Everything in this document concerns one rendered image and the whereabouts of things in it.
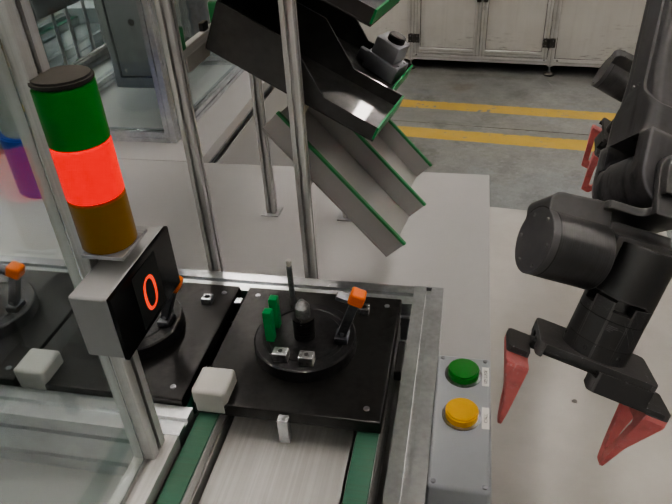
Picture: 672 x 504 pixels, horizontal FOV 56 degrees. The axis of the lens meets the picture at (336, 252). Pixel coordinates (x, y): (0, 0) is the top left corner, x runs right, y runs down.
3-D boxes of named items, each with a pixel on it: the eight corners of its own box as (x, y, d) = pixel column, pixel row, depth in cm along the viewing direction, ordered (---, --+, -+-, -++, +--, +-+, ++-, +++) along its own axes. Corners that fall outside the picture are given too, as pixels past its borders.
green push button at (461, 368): (478, 369, 85) (479, 358, 84) (478, 391, 82) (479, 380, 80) (448, 366, 86) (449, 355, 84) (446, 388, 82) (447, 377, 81)
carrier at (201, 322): (242, 296, 101) (230, 229, 94) (184, 411, 82) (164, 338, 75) (104, 284, 106) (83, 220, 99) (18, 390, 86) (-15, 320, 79)
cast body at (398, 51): (402, 78, 110) (419, 42, 106) (390, 85, 107) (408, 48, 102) (363, 53, 112) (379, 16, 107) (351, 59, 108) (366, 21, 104)
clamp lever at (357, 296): (350, 330, 86) (367, 290, 81) (347, 340, 84) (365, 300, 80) (325, 321, 86) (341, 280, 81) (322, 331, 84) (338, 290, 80)
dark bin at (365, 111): (398, 108, 100) (418, 68, 96) (372, 142, 91) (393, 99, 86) (246, 24, 102) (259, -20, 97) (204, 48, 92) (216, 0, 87)
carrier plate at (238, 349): (401, 309, 96) (402, 298, 95) (380, 434, 77) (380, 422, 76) (251, 296, 101) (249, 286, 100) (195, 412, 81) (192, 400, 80)
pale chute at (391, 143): (416, 177, 123) (432, 164, 121) (396, 210, 113) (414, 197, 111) (315, 69, 119) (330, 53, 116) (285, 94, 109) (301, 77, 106)
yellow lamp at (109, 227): (146, 227, 60) (135, 181, 57) (122, 257, 56) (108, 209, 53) (98, 224, 61) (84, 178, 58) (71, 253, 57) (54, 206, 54)
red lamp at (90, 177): (134, 180, 57) (121, 129, 54) (108, 208, 53) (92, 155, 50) (84, 177, 58) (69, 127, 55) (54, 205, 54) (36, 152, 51)
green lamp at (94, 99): (121, 128, 54) (106, 72, 51) (92, 154, 50) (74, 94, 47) (68, 126, 55) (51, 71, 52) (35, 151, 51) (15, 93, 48)
